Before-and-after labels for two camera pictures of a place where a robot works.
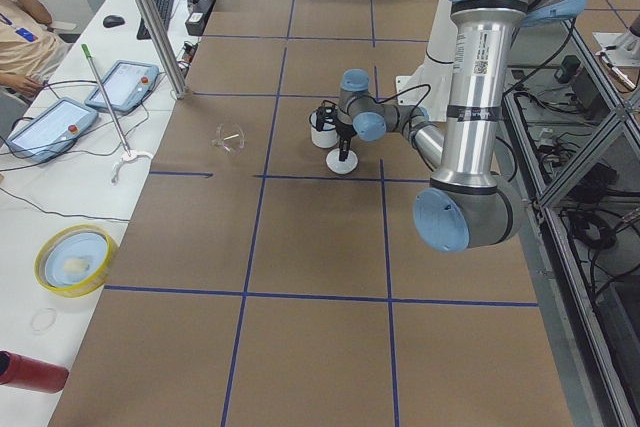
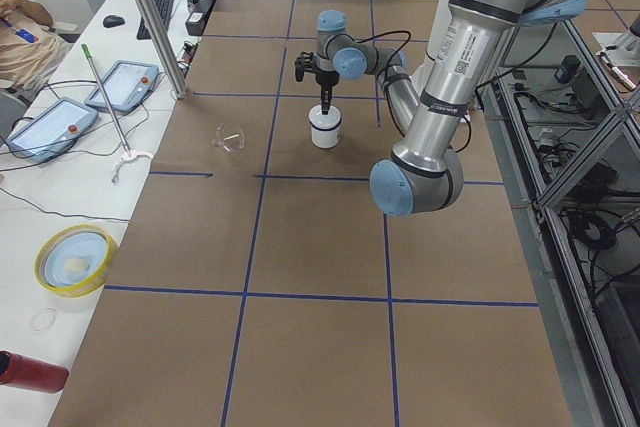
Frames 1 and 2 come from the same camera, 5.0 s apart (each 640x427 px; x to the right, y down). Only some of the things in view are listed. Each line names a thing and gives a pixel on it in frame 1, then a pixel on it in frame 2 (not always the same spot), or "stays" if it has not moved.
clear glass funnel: (231, 138) stays
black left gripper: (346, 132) to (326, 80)
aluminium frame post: (153, 20) stays
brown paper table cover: (255, 287) stays
